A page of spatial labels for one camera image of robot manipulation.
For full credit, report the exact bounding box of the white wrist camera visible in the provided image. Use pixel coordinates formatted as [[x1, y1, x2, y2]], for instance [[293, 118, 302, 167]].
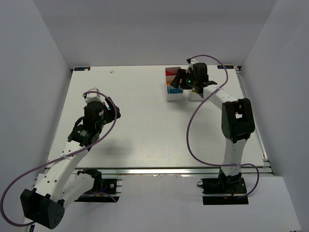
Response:
[[186, 58, 198, 73], [83, 87, 103, 104]]

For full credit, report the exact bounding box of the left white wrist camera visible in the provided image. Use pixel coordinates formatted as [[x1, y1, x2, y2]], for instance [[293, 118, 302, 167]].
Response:
[[83, 87, 103, 104]]

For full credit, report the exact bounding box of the cyan arched lego brick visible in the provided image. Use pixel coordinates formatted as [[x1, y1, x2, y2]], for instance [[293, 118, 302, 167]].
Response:
[[168, 88, 183, 94]]

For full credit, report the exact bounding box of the right white sorting container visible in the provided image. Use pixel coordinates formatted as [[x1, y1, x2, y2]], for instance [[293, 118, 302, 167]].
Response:
[[189, 90, 204, 102]]

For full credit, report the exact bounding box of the purple cable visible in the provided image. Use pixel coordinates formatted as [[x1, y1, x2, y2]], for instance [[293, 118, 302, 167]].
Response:
[[185, 54, 260, 200], [0, 91, 120, 227]]

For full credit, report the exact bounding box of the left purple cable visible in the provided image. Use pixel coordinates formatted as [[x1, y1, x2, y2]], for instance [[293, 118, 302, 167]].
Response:
[[0, 91, 120, 227]]

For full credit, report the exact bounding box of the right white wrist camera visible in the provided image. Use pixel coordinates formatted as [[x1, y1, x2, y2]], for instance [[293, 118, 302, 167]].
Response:
[[186, 58, 198, 73]]

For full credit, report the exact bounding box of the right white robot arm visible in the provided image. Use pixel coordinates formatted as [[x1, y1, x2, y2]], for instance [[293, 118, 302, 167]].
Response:
[[170, 62, 255, 191]]

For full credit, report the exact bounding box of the left white sorting container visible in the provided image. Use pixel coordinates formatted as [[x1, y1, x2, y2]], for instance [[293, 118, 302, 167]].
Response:
[[165, 67, 183, 102]]

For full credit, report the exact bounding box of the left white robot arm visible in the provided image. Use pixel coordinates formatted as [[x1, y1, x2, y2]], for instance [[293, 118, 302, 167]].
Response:
[[20, 93, 121, 229]]

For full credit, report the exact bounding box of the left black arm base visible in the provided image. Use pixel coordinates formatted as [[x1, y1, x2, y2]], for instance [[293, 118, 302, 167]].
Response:
[[75, 168, 123, 203]]

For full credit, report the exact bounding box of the aluminium table rail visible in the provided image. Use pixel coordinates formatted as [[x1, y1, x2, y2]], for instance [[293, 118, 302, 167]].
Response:
[[44, 166, 276, 176]]

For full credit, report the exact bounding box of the white sorting container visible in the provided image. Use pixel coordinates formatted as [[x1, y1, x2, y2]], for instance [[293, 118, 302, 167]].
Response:
[[189, 90, 204, 102], [165, 67, 183, 102]]

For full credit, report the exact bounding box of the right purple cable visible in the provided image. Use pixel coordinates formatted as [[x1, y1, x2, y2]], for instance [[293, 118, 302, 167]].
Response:
[[185, 54, 260, 200]]

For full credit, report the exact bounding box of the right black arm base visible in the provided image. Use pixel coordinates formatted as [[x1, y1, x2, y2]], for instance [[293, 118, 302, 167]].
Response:
[[197, 171, 249, 205]]

